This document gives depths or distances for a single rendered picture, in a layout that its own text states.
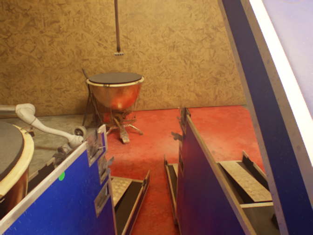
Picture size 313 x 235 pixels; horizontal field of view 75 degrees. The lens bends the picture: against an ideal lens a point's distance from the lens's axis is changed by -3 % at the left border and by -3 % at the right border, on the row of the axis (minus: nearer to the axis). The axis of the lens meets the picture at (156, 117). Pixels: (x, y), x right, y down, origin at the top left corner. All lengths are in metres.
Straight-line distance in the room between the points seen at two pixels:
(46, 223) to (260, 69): 0.68
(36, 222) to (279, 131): 0.62
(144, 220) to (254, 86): 1.50
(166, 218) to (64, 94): 2.72
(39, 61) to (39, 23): 0.57
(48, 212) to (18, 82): 3.39
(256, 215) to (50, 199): 1.37
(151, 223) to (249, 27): 1.54
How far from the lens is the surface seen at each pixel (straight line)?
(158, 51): 3.64
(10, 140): 0.93
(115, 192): 1.93
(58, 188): 0.74
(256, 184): 2.08
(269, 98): 0.41
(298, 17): 0.52
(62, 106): 3.90
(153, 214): 1.83
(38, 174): 2.31
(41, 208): 0.70
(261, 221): 1.70
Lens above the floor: 1.34
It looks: 22 degrees down
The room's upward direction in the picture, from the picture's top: straight up
